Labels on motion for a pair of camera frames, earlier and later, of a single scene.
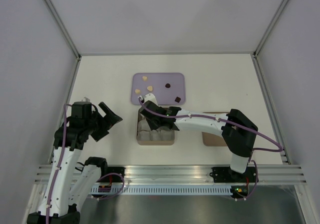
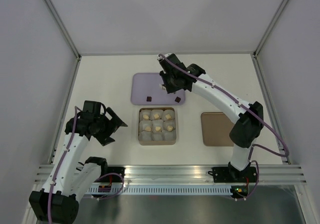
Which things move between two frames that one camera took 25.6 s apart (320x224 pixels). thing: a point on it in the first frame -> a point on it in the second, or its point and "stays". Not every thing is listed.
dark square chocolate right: (177, 99) stays
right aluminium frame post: (271, 28) stays
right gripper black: (151, 125) -> (164, 76)
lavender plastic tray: (168, 88) stays
